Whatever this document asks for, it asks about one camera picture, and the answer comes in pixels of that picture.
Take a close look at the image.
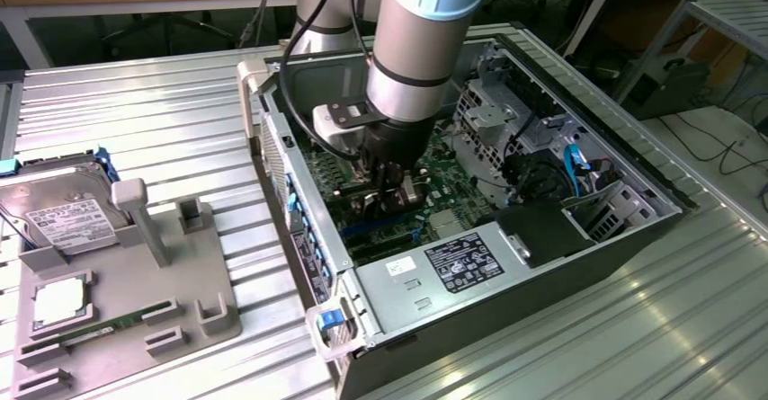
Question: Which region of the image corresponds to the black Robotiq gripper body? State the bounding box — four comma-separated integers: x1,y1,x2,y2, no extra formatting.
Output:
358,117,435,173

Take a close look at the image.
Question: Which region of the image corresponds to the black graphics card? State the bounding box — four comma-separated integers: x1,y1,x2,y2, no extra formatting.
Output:
345,191,423,229

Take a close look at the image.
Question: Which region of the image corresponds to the green motherboard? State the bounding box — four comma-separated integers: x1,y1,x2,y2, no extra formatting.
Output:
302,119,500,266

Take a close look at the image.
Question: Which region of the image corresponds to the silver chipset heatsink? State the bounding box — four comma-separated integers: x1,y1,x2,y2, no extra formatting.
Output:
429,210,468,240

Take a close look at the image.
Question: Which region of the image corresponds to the black expansion slot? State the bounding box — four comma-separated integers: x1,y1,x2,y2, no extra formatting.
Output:
346,232,423,262

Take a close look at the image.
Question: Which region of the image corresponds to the grey metal disk bay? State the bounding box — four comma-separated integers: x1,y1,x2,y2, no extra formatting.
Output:
453,44,572,167

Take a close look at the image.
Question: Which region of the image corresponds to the grey power supply unit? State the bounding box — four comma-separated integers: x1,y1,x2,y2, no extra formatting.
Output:
353,222,533,334

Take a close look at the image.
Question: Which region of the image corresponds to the black plastic air shroud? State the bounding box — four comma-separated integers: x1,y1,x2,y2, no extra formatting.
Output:
477,197,597,270

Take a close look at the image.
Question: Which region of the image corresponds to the open black PC case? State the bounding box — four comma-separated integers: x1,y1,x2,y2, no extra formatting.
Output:
237,22,702,400

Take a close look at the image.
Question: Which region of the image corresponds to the grey parts rack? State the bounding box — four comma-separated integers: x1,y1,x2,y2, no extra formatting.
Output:
11,177,245,400

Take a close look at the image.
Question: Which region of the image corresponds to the silver hard disk blue carrier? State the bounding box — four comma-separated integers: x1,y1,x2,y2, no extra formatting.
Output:
0,147,123,257

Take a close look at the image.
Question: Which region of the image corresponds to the silver CPU chip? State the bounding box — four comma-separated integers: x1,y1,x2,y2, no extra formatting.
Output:
32,278,89,325

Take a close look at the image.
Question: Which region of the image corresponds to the grey metal slat shelf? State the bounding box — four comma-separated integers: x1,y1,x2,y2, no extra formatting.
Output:
618,0,768,107

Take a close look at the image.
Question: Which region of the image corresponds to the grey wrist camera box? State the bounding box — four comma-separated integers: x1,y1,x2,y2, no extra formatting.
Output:
312,102,378,155

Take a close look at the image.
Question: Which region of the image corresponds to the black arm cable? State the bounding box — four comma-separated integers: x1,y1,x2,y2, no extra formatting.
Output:
281,0,361,161

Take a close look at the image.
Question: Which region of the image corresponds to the blue disk wire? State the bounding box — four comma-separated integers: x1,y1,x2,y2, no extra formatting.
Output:
561,143,591,199

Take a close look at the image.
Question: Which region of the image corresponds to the hanging grey cable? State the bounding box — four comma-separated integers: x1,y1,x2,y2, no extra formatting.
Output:
238,0,282,47

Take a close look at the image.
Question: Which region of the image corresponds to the black box with handle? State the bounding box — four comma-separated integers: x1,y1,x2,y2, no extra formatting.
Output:
632,57,715,121

